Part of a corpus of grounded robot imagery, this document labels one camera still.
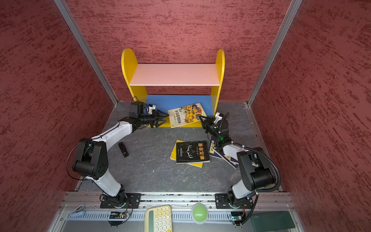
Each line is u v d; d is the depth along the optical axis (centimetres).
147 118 78
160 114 81
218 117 83
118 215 72
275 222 69
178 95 115
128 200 74
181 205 74
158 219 67
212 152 92
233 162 86
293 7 71
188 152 89
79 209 70
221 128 66
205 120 83
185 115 90
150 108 88
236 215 71
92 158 47
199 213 70
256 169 45
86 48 87
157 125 84
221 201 74
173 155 89
